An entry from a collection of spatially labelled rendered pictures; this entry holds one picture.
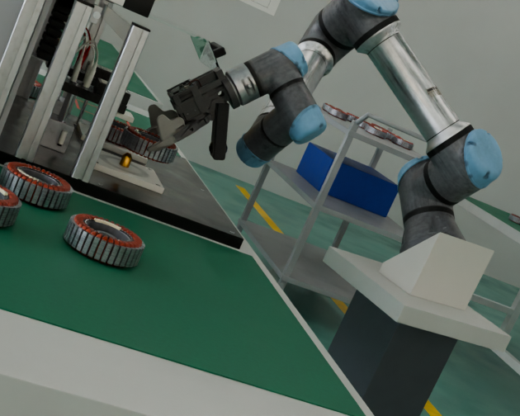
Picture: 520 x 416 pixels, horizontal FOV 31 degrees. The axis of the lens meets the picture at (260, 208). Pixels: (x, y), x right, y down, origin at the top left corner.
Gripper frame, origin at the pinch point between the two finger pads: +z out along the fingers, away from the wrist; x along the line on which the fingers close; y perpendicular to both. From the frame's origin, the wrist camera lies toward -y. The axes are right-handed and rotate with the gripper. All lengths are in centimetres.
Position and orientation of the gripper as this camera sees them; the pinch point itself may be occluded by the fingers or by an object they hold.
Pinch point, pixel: (145, 145)
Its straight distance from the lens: 183.4
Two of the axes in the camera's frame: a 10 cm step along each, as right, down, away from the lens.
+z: -8.8, 4.6, -0.9
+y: -4.0, -8.4, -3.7
